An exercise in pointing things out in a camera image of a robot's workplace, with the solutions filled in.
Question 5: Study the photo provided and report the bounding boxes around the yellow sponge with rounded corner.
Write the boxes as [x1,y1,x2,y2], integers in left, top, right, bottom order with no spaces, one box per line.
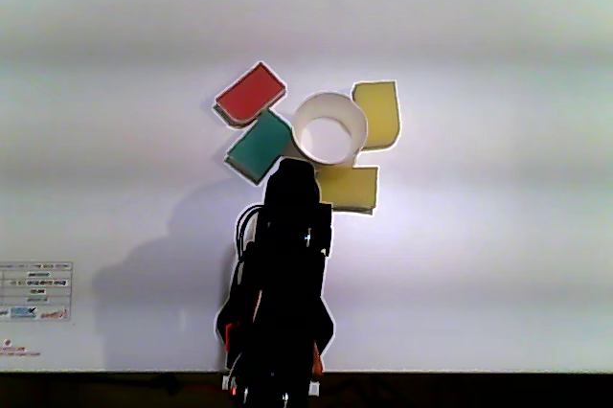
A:
[351,80,402,152]

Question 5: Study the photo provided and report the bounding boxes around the yellow rectangular sponge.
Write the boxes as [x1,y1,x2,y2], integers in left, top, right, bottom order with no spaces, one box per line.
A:
[314,165,380,215]

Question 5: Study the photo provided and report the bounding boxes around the green sponge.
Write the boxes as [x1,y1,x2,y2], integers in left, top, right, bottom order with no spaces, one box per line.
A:
[224,109,295,186]

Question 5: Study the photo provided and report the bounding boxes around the white paper cup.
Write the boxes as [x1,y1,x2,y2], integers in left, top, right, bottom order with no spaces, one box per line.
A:
[290,91,370,169]

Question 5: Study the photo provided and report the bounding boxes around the red sponge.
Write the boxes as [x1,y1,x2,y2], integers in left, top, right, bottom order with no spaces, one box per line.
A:
[213,61,288,129]

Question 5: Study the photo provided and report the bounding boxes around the printed label sticker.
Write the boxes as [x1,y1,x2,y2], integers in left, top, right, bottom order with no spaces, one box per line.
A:
[0,261,74,323]

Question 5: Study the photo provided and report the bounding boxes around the black elbow cable bundle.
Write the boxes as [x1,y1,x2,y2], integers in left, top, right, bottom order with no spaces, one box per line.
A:
[235,203,263,261]

